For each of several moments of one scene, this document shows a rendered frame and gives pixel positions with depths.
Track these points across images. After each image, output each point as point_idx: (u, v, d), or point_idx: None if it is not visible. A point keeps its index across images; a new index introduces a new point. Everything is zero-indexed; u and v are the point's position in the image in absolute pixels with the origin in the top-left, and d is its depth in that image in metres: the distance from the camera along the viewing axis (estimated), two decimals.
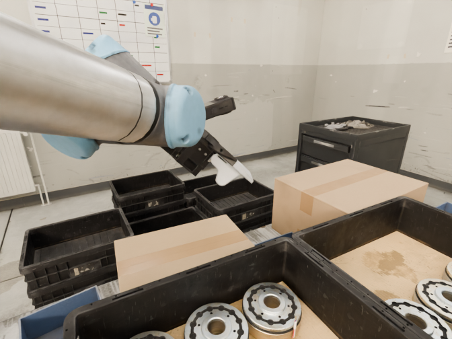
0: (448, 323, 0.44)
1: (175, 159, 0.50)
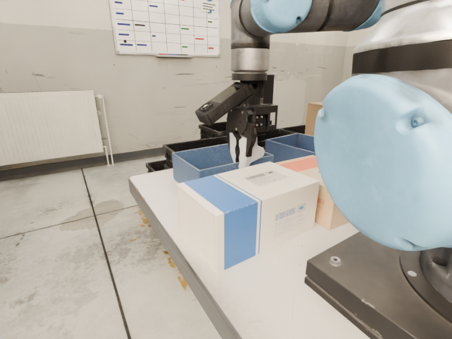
0: None
1: None
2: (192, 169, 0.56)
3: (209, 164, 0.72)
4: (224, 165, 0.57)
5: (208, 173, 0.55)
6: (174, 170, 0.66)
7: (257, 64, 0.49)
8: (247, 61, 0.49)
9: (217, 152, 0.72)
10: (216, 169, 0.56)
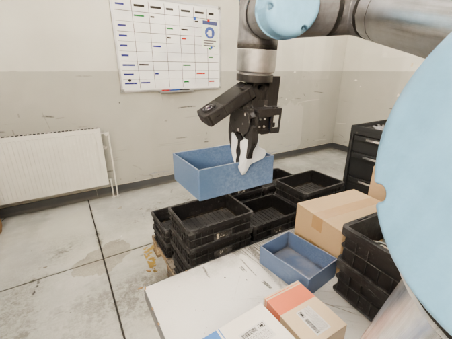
0: None
1: None
2: (192, 169, 0.56)
3: (210, 165, 0.72)
4: (224, 165, 0.57)
5: (208, 173, 0.55)
6: (175, 170, 0.66)
7: (264, 66, 0.48)
8: (253, 63, 0.48)
9: (218, 153, 0.72)
10: (216, 169, 0.56)
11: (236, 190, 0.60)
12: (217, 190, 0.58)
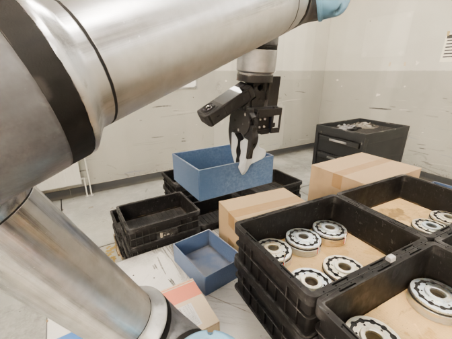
0: None
1: None
2: (192, 169, 0.56)
3: (210, 165, 0.72)
4: (224, 165, 0.57)
5: (208, 173, 0.55)
6: (175, 171, 0.66)
7: (264, 66, 0.48)
8: (253, 63, 0.48)
9: (218, 153, 0.72)
10: (216, 169, 0.56)
11: (236, 190, 0.60)
12: (217, 190, 0.58)
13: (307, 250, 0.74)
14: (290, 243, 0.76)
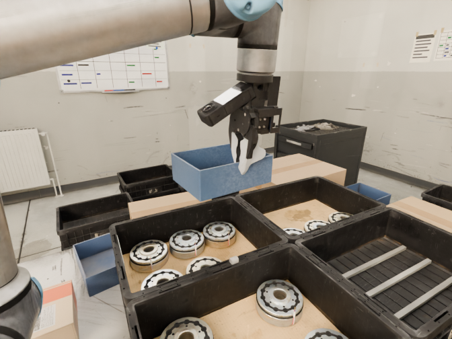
0: None
1: None
2: (192, 169, 0.56)
3: (208, 164, 0.72)
4: (225, 165, 0.57)
5: (208, 173, 0.55)
6: (173, 171, 0.66)
7: (264, 66, 0.48)
8: (253, 63, 0.48)
9: (216, 153, 0.72)
10: (216, 169, 0.56)
11: (236, 190, 0.60)
12: (218, 190, 0.57)
13: (183, 251, 0.75)
14: (170, 245, 0.77)
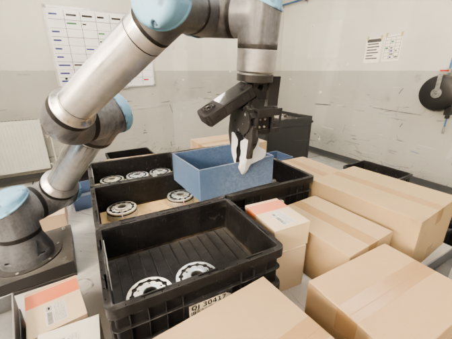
0: None
1: None
2: (192, 169, 0.56)
3: (210, 165, 0.72)
4: (224, 165, 0.57)
5: (208, 173, 0.55)
6: (175, 171, 0.66)
7: (264, 66, 0.48)
8: (253, 63, 0.47)
9: (218, 153, 0.72)
10: (216, 169, 0.56)
11: (236, 190, 0.60)
12: (217, 190, 0.57)
13: None
14: (126, 177, 1.23)
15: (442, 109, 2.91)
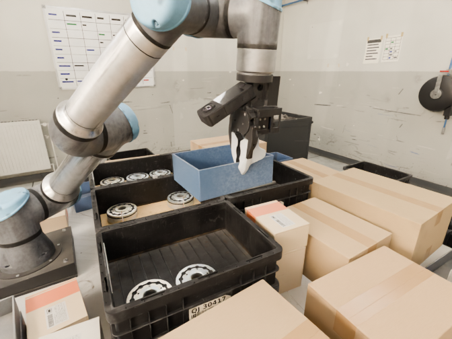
0: None
1: None
2: (192, 169, 0.56)
3: (210, 165, 0.72)
4: (224, 165, 0.57)
5: (208, 173, 0.55)
6: (175, 171, 0.66)
7: (263, 66, 0.48)
8: (253, 63, 0.48)
9: (218, 153, 0.72)
10: (216, 169, 0.56)
11: (236, 190, 0.60)
12: (217, 190, 0.58)
13: None
14: (126, 179, 1.24)
15: (442, 110, 2.91)
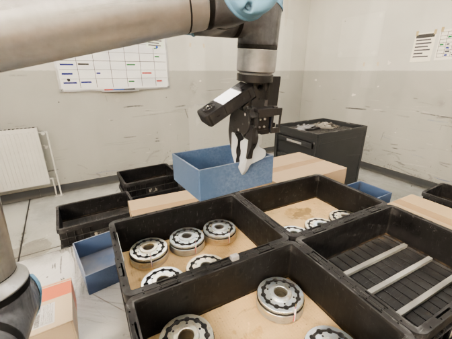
0: None
1: None
2: (192, 169, 0.56)
3: (210, 165, 0.72)
4: (224, 165, 0.57)
5: (208, 173, 0.55)
6: (175, 171, 0.66)
7: (264, 66, 0.48)
8: (253, 63, 0.48)
9: (218, 153, 0.72)
10: (216, 169, 0.56)
11: (236, 190, 0.60)
12: (217, 190, 0.57)
13: (183, 249, 0.74)
14: (170, 243, 0.77)
15: None
